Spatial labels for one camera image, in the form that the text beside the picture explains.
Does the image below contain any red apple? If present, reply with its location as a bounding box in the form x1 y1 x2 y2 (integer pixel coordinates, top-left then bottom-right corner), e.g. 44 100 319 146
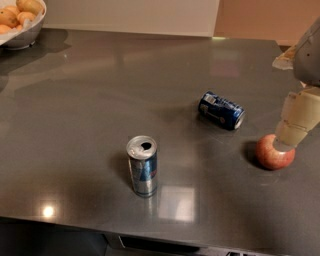
255 134 295 170

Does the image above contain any orange fruit in bowl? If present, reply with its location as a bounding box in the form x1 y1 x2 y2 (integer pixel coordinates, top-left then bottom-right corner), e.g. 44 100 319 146
5 5 20 15
17 12 35 25
0 9 19 28
0 24 11 34
16 0 44 15

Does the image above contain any blue pepsi can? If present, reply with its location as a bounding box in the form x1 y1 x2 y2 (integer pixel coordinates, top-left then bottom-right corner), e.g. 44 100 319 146
198 91 245 130

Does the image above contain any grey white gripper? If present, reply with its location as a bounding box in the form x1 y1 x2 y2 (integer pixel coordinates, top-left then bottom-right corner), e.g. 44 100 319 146
275 18 320 148

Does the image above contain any white fruit bowl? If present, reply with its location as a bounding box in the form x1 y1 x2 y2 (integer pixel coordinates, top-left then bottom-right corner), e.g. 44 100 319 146
0 0 47 49

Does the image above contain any silver blue redbull can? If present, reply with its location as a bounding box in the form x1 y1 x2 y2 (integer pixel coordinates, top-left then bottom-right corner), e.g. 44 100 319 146
126 135 157 198

